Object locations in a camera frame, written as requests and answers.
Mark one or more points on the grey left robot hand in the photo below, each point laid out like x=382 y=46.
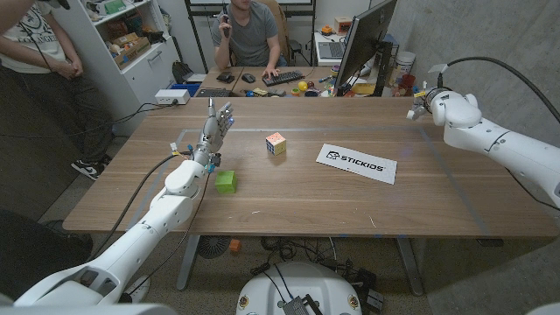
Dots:
x=212 y=135

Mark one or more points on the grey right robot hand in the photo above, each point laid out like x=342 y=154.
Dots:
x=416 y=111

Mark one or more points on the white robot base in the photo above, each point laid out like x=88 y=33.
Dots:
x=299 y=289

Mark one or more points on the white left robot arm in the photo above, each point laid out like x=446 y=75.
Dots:
x=149 y=227

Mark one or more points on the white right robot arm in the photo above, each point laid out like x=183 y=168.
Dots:
x=503 y=144

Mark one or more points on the green block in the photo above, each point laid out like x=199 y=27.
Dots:
x=226 y=182

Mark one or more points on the pastel Rubik's cube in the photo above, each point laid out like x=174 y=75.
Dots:
x=275 y=143

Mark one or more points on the white Stickios sticker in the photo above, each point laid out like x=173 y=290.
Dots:
x=356 y=163

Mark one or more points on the small orange block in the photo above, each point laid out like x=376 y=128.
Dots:
x=235 y=245

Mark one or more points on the white plastic bucket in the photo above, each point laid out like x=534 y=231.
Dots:
x=404 y=61

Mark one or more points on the white power box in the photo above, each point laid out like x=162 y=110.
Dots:
x=172 y=96

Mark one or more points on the black wallet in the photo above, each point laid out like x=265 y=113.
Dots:
x=225 y=77

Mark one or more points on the wooden office desk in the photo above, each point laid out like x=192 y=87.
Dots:
x=245 y=81

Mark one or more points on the black computer mouse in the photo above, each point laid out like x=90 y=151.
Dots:
x=248 y=78

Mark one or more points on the black bag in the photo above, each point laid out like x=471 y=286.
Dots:
x=180 y=71

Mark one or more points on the black computer monitor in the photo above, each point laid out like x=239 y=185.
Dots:
x=365 y=39

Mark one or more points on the black keyboard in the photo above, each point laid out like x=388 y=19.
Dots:
x=283 y=78

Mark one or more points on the white shelf cabinet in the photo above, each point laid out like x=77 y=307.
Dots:
x=135 y=70

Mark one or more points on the yellow ball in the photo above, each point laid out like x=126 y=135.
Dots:
x=303 y=86

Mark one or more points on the seated person grey shirt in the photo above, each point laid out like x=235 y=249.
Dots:
x=251 y=35

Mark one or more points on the black round fan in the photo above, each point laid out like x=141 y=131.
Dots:
x=213 y=246

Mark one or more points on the white side table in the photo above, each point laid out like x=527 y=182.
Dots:
x=328 y=44

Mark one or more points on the black handheld device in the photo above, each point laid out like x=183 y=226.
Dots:
x=226 y=22

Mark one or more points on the wooden box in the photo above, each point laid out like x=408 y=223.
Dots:
x=342 y=24

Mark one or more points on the cardboard box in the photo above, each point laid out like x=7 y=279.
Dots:
x=131 y=50

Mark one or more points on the orange toy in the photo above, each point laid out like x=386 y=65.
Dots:
x=326 y=30

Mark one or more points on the grey table leg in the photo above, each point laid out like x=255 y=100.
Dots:
x=187 y=262
x=410 y=267

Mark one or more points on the standing person white shirt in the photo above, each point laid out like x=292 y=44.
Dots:
x=39 y=65

